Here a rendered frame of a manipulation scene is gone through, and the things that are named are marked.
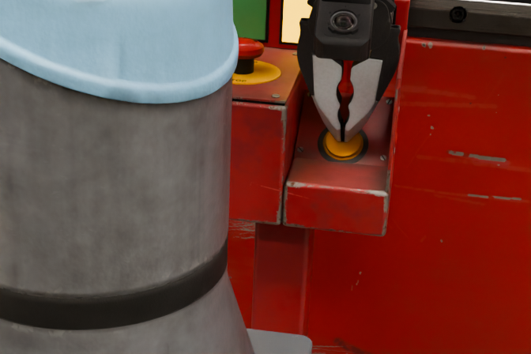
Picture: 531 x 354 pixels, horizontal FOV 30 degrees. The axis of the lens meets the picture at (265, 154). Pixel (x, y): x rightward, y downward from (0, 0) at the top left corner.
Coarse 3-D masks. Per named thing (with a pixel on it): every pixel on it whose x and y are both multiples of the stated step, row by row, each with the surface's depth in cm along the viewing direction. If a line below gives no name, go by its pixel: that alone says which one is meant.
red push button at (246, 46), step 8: (240, 40) 91; (248, 40) 91; (256, 40) 91; (240, 48) 89; (248, 48) 89; (256, 48) 90; (240, 56) 89; (248, 56) 89; (256, 56) 90; (240, 64) 90; (248, 64) 91; (240, 72) 91; (248, 72) 91
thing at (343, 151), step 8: (328, 136) 93; (360, 136) 94; (328, 144) 93; (336, 144) 93; (344, 144) 93; (352, 144) 93; (360, 144) 93; (328, 152) 93; (336, 152) 92; (344, 152) 92; (352, 152) 92
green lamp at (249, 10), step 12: (240, 0) 98; (252, 0) 98; (264, 0) 97; (240, 12) 98; (252, 12) 98; (264, 12) 98; (240, 24) 99; (252, 24) 98; (264, 24) 98; (240, 36) 99; (252, 36) 99; (264, 36) 99
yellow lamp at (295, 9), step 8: (288, 0) 97; (296, 0) 97; (304, 0) 97; (288, 8) 97; (296, 8) 97; (304, 8) 97; (288, 16) 98; (296, 16) 97; (304, 16) 97; (288, 24) 98; (296, 24) 98; (288, 32) 98; (296, 32) 98; (288, 40) 98; (296, 40) 98
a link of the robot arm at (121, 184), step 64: (0, 0) 32; (64, 0) 32; (128, 0) 33; (192, 0) 34; (0, 64) 33; (64, 64) 33; (128, 64) 34; (192, 64) 35; (0, 128) 34; (64, 128) 34; (128, 128) 34; (192, 128) 36; (0, 192) 35; (64, 192) 35; (128, 192) 35; (192, 192) 37; (0, 256) 36; (64, 256) 36; (128, 256) 36; (192, 256) 38
